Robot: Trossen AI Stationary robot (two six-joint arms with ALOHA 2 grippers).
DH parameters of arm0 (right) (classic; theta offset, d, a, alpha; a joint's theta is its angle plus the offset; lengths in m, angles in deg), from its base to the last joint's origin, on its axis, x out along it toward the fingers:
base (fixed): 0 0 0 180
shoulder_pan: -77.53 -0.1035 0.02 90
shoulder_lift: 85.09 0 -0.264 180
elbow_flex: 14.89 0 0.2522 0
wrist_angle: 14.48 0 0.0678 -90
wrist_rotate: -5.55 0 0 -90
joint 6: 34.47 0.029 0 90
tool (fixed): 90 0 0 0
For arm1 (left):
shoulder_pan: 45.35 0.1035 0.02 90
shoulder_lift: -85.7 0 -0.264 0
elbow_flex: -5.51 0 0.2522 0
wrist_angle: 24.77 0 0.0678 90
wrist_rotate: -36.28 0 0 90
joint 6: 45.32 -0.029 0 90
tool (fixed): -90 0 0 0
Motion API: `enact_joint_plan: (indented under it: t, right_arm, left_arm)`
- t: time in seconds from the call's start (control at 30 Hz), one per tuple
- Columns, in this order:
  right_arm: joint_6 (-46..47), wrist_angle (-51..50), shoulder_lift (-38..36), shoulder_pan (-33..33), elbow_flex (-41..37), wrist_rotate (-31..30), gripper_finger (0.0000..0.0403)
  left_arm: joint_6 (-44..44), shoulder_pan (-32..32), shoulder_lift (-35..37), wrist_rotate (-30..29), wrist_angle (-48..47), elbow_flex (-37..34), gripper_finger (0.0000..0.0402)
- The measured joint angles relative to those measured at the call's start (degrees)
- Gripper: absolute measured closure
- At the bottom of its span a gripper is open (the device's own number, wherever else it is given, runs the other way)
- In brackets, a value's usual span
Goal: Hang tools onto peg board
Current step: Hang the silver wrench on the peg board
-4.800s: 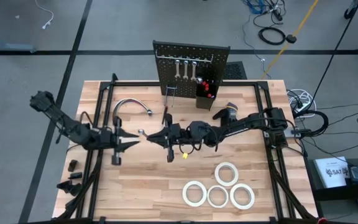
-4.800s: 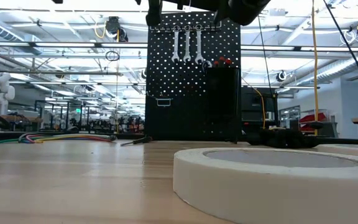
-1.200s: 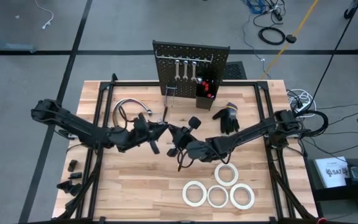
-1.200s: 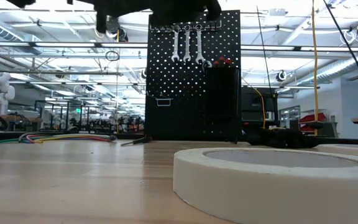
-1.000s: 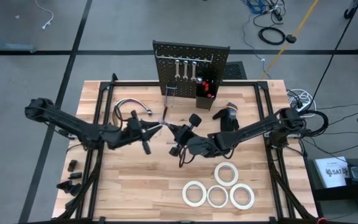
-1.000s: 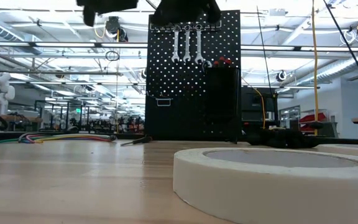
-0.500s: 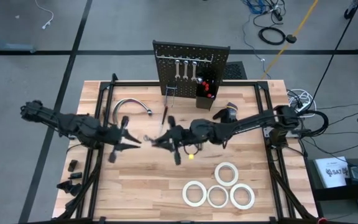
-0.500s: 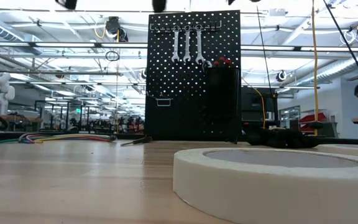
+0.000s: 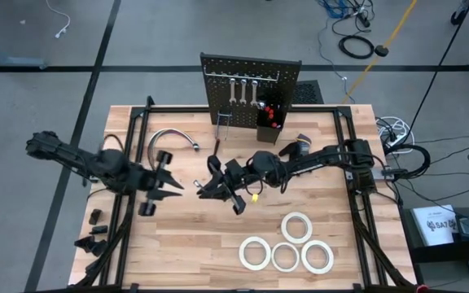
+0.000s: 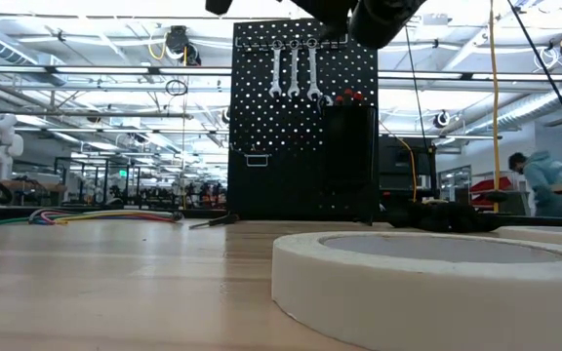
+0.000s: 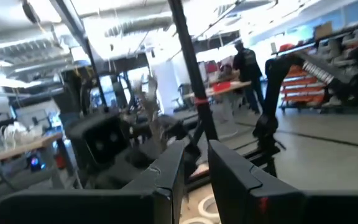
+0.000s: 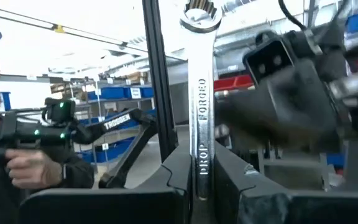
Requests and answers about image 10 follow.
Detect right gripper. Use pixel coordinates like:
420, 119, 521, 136
290, 0, 360, 43

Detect silver combination wrench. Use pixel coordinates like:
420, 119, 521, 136
268, 39, 284, 99
286, 39, 301, 98
304, 37, 322, 102

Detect black perforated peg board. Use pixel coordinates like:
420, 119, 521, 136
226, 18, 381, 223

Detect black equipment cabinet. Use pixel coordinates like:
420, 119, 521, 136
378, 134, 439, 202

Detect black lumpy bundle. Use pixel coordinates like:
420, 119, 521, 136
382, 200, 504, 234

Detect red storage bins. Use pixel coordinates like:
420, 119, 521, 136
468, 175, 514, 209

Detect person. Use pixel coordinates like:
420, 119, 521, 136
507, 149, 562, 218

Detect wooden workbench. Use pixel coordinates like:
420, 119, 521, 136
0, 178, 67, 206

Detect chrome wire hook rack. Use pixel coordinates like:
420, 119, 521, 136
234, 33, 349, 53

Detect black hanging cable coil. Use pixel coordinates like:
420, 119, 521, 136
165, 79, 189, 98

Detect chrome wire loop hook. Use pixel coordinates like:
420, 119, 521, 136
244, 153, 272, 169

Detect thin curved yellow cable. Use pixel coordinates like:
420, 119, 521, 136
381, 121, 419, 204

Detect long yellow cable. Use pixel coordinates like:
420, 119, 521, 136
486, 0, 502, 215

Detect black aluminium table frame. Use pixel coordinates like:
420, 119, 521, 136
0, 204, 562, 230

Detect thin black cable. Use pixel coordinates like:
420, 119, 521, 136
507, 0, 562, 167

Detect bundle of coloured cables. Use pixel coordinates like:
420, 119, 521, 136
0, 208, 184, 227

